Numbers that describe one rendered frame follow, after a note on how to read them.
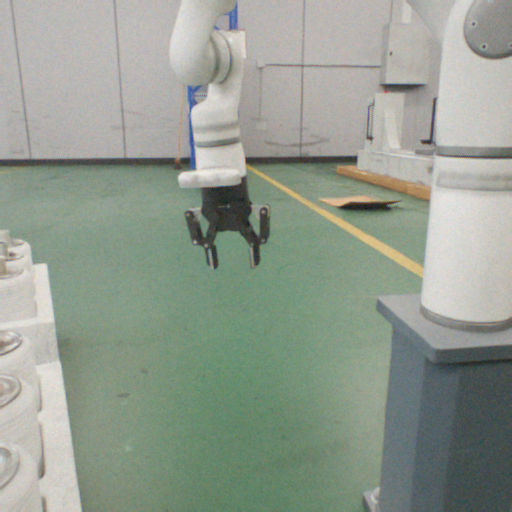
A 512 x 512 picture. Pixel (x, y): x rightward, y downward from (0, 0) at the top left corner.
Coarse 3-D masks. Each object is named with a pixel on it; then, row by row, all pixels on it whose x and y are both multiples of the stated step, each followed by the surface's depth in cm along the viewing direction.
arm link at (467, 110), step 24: (456, 0) 43; (480, 0) 41; (504, 0) 40; (456, 24) 43; (480, 24) 42; (504, 24) 41; (456, 48) 43; (480, 48) 42; (504, 48) 41; (456, 72) 44; (480, 72) 43; (504, 72) 42; (456, 96) 44; (480, 96) 43; (504, 96) 42; (456, 120) 45; (480, 120) 43; (504, 120) 43; (456, 144) 45; (480, 144) 44; (504, 144) 43
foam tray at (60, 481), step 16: (48, 368) 66; (48, 384) 61; (48, 400) 58; (64, 400) 58; (48, 416) 55; (64, 416) 55; (48, 432) 52; (64, 432) 52; (48, 448) 49; (64, 448) 49; (48, 464) 47; (64, 464) 47; (48, 480) 45; (64, 480) 45; (48, 496) 43; (64, 496) 43
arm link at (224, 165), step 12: (228, 144) 70; (240, 144) 72; (204, 156) 70; (216, 156) 70; (228, 156) 70; (240, 156) 71; (204, 168) 71; (216, 168) 70; (228, 168) 70; (240, 168) 72; (180, 180) 68; (192, 180) 68; (204, 180) 67; (216, 180) 67; (228, 180) 66; (240, 180) 67
